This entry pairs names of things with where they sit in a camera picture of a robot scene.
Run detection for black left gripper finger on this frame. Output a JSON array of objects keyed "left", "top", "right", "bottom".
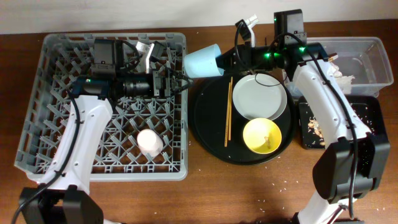
[
  {"left": 167, "top": 68, "right": 192, "bottom": 82},
  {"left": 170, "top": 82, "right": 193, "bottom": 95}
]

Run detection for blue plastic cup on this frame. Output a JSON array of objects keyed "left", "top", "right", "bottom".
[{"left": 183, "top": 44, "right": 224, "bottom": 79}]

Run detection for pink plastic cup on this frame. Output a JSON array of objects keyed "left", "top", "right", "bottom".
[{"left": 137, "top": 129, "right": 164, "bottom": 157}]

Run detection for yellow bowl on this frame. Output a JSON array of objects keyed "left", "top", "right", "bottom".
[{"left": 243, "top": 118, "right": 282, "bottom": 154}]

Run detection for food scraps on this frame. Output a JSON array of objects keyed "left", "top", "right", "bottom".
[{"left": 307, "top": 118, "right": 325, "bottom": 147}]

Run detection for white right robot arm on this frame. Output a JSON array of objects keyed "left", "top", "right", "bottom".
[{"left": 215, "top": 41, "right": 390, "bottom": 223}]

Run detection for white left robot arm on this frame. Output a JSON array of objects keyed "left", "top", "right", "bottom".
[{"left": 12, "top": 68, "right": 193, "bottom": 223}]

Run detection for grey dishwasher rack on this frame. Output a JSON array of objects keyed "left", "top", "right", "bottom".
[{"left": 14, "top": 32, "right": 188, "bottom": 182}]

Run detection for right wooden chopstick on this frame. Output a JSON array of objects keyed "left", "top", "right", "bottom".
[{"left": 228, "top": 77, "right": 233, "bottom": 141}]

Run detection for white round plate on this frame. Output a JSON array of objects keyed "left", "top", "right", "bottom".
[{"left": 233, "top": 73, "right": 287, "bottom": 120}]

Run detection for round black tray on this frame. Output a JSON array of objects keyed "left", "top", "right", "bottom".
[{"left": 189, "top": 75, "right": 298, "bottom": 165}]

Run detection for white crumpled paper towel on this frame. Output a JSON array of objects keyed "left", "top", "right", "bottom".
[{"left": 329, "top": 62, "right": 355, "bottom": 95}]

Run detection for clear plastic bin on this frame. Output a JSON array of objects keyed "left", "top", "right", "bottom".
[{"left": 282, "top": 36, "right": 394, "bottom": 97}]

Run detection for black rectangular tray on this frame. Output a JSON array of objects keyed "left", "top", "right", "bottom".
[{"left": 297, "top": 95, "right": 386, "bottom": 150}]

